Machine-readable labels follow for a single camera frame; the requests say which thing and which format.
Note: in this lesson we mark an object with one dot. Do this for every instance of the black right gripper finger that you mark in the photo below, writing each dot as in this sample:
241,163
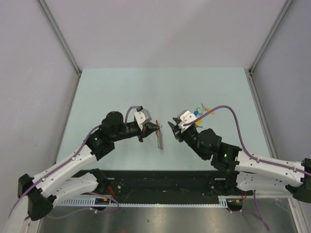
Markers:
176,130
177,120

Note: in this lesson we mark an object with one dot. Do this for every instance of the aluminium right corner post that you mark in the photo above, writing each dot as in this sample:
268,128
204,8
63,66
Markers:
271,34

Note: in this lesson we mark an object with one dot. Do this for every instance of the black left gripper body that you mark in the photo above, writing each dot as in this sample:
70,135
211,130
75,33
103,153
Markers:
143,133

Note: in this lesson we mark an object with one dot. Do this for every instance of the aluminium right side rail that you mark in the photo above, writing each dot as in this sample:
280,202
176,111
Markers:
262,117

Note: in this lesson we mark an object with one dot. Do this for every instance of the green key tag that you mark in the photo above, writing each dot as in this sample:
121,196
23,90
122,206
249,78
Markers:
199,110

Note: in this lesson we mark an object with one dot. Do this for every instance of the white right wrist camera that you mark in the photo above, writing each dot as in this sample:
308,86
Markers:
184,118

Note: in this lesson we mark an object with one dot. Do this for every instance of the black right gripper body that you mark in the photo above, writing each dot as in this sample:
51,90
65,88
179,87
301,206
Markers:
190,136

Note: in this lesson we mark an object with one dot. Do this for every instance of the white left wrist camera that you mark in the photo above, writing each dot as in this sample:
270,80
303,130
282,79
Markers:
142,117

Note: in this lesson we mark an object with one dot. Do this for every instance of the aluminium left corner post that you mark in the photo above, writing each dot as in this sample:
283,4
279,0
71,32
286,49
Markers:
48,15

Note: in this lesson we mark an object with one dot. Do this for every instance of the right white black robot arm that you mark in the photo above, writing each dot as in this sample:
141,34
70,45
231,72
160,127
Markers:
252,172

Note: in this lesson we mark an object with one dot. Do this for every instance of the aluminium corner post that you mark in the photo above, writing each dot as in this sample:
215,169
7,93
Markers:
271,34
48,15

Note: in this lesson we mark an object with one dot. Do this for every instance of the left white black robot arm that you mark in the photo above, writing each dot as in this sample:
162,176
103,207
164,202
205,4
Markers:
52,186

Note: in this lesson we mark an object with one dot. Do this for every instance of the black mounting base plate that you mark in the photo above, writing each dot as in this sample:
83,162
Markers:
170,187

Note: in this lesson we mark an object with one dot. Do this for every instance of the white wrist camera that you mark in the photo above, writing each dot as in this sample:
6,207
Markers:
142,117
184,118

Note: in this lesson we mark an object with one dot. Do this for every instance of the white slotted cable duct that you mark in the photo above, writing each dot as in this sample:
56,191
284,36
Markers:
95,201

